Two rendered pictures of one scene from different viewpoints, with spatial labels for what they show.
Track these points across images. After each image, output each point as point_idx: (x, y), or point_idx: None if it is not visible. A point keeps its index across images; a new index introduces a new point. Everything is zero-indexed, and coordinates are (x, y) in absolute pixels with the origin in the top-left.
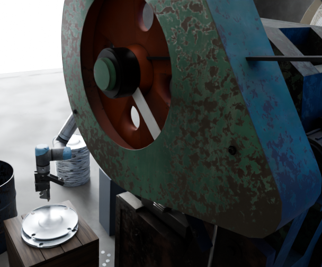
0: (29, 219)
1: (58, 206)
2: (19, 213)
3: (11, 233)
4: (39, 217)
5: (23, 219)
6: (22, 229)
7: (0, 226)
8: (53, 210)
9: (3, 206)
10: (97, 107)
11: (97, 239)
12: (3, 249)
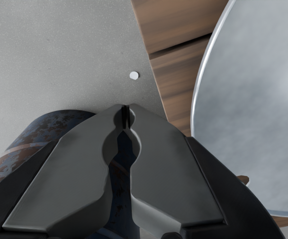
0: (276, 193)
1: (236, 20)
2: None
3: None
4: None
5: (274, 215)
6: None
7: (121, 184)
8: (271, 68)
9: (102, 237)
10: None
11: None
12: (121, 133)
